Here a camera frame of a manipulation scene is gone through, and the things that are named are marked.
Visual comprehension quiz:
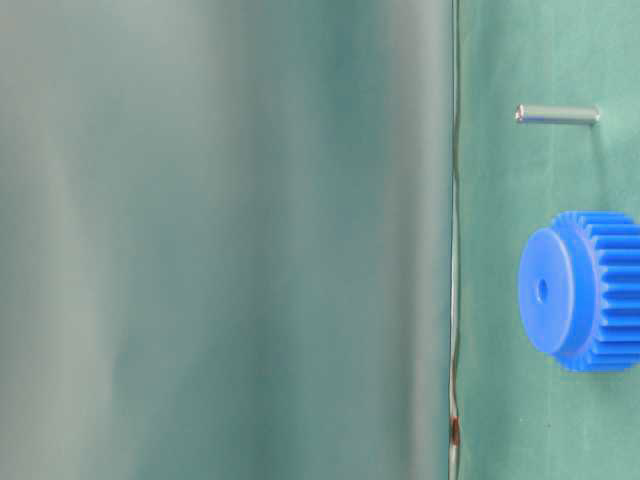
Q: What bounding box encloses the blue plastic gear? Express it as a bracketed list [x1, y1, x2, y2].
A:
[518, 211, 639, 373]

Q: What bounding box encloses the green cloth mat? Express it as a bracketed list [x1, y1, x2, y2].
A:
[456, 1, 639, 479]

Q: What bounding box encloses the silver metal shaft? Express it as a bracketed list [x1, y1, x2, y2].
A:
[514, 104, 600, 126]

